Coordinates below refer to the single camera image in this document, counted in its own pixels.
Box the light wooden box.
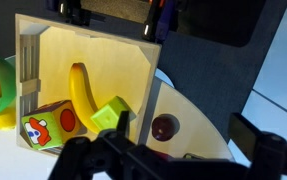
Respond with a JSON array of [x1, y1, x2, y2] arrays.
[[15, 13, 162, 158]]

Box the lime green block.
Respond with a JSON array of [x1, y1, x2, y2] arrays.
[[90, 95, 138, 132]]

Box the yellow banana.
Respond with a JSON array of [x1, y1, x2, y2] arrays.
[[68, 62, 101, 135]]

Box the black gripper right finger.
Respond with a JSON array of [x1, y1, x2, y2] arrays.
[[228, 112, 287, 180]]

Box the yellow lemon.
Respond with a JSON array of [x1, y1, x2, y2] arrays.
[[0, 99, 18, 131]]

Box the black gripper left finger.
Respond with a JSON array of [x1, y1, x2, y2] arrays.
[[115, 110, 138, 155]]

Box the green and orange toy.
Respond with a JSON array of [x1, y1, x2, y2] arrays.
[[0, 51, 18, 121]]

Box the dark red plum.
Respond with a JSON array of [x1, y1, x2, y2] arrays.
[[151, 113, 181, 142]]

